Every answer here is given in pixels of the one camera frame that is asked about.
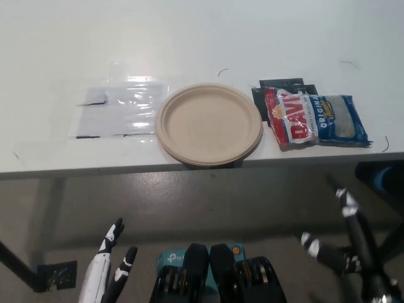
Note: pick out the black tape marker patch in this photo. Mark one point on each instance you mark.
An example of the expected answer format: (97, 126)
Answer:
(259, 99)

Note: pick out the grey table leg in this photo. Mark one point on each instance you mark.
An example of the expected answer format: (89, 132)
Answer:
(57, 195)

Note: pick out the red blue sunflower seed bag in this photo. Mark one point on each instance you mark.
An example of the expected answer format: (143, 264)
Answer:
(300, 123)

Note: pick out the clear taped plastic sheet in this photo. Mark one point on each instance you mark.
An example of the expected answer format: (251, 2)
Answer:
(120, 110)

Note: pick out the blue black object under table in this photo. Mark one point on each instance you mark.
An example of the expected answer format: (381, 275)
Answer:
(383, 180)

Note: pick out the black table leg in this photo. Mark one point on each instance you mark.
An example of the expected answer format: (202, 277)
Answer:
(17, 266)

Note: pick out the beige paper plate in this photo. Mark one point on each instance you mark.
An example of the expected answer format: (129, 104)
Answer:
(208, 126)

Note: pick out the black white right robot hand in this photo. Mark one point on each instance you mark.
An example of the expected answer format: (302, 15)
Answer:
(363, 259)

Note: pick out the teal router box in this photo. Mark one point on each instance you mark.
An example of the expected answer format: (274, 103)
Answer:
(172, 257)

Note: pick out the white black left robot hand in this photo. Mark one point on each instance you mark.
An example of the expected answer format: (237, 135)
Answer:
(96, 277)

